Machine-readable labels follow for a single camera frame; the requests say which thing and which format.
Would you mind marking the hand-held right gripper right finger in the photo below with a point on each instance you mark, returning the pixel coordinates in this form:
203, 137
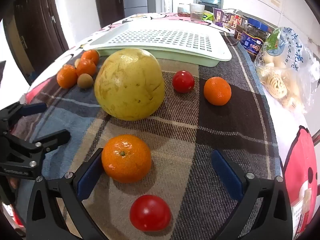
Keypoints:
227, 177

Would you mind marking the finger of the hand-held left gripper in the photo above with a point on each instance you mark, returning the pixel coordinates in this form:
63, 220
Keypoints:
55, 138
33, 108

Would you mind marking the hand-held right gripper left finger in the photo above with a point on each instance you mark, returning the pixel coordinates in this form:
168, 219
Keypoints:
88, 178

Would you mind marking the large orange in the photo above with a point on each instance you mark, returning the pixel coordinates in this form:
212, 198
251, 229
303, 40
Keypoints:
126, 158

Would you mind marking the small mandarin orange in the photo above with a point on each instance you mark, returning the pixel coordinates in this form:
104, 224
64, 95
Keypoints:
85, 67
66, 76
91, 55

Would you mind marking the brown kiwi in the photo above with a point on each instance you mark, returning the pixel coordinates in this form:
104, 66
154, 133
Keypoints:
85, 81

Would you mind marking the small brown round fruit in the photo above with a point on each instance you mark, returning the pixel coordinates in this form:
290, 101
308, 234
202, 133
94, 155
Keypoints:
77, 63

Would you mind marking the red tomato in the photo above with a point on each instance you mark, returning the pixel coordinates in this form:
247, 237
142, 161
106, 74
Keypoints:
150, 213
183, 81

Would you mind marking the medium orange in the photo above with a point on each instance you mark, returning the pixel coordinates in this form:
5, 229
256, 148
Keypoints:
217, 91

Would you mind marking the large yellow-green pear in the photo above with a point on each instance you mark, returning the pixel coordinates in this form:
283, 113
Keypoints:
128, 85

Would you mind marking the white perforated plastic tray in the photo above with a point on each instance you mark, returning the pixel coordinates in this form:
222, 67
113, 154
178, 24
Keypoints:
162, 37

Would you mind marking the person's left hand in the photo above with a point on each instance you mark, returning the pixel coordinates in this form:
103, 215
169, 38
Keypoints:
13, 183

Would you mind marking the cartoon printed blanket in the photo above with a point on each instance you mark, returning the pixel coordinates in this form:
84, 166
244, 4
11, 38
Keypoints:
297, 180

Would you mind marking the dark wooden door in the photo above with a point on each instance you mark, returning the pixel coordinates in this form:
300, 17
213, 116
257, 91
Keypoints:
37, 25
107, 2

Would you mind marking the clear bag of noodles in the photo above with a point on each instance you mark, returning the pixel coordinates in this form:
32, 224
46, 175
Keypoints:
287, 67

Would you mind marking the blue lid jar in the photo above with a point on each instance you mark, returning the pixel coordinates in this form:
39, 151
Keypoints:
252, 43

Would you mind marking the brown jar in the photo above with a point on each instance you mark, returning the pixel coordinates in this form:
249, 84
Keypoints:
241, 33

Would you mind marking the purple instant noodle cup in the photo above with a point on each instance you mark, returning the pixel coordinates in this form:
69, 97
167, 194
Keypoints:
221, 17

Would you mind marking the green snack packet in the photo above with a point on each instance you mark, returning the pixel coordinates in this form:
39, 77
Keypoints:
208, 17

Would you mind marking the clear plastic cup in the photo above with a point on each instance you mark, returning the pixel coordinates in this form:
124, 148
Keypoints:
197, 12

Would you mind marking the glass jar with red contents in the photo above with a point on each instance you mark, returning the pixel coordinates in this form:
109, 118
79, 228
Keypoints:
184, 10

